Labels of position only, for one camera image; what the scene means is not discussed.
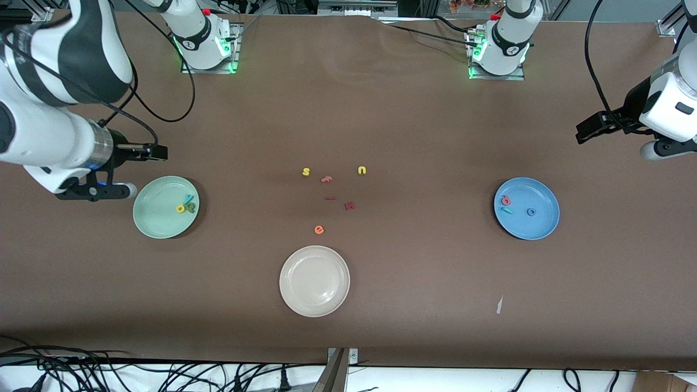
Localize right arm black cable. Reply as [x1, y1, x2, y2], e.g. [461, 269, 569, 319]
[0, 0, 195, 145]

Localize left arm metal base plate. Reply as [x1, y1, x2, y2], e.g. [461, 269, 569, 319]
[467, 27, 526, 81]

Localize black tabletop cable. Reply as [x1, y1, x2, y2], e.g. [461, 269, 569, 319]
[376, 19, 474, 44]

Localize aluminium frame profile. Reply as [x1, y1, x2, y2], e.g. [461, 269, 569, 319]
[656, 0, 688, 36]

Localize orange artificial flowers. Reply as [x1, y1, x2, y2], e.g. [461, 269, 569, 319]
[448, 0, 491, 14]

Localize brown cardboard box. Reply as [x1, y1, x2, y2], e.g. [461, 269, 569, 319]
[634, 370, 697, 392]

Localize light green plate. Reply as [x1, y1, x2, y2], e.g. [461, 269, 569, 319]
[132, 175, 200, 240]

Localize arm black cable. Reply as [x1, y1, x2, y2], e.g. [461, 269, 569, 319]
[0, 0, 195, 145]
[585, 0, 654, 134]

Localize tangled black floor cables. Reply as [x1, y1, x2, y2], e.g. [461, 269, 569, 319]
[0, 338, 327, 392]

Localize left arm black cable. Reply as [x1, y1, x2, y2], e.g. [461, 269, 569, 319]
[585, 0, 654, 134]

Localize blue plate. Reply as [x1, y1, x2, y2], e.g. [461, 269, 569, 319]
[493, 177, 560, 241]

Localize grey device housing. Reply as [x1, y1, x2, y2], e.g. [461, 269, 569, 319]
[317, 0, 399, 17]

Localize metal table edge bracket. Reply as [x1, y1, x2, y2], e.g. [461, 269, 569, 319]
[327, 347, 359, 366]

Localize grey metal bar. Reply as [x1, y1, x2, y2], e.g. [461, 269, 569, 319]
[311, 348, 347, 392]

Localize white plate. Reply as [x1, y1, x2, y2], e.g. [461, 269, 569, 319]
[279, 245, 351, 318]

